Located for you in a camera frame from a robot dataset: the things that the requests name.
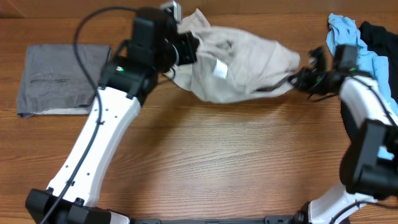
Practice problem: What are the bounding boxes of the beige cotton shorts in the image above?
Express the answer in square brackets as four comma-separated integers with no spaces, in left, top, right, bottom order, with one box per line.
[166,10,300,103]

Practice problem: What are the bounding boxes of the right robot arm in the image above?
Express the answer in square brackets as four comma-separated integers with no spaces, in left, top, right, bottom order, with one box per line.
[286,45,397,223]

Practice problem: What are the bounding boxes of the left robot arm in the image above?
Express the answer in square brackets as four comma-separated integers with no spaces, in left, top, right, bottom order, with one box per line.
[25,1,199,224]

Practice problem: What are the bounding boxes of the light blue shirt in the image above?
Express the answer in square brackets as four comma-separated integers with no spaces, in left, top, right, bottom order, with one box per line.
[326,13,398,161]

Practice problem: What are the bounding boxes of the black garment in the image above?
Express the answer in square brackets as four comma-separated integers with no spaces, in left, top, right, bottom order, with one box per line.
[333,21,397,126]

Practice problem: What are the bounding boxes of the folded grey shorts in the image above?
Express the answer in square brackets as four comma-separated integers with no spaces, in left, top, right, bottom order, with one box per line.
[17,44,94,118]

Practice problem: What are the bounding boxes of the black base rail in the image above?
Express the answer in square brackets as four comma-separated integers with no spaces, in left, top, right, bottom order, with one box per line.
[132,215,294,224]

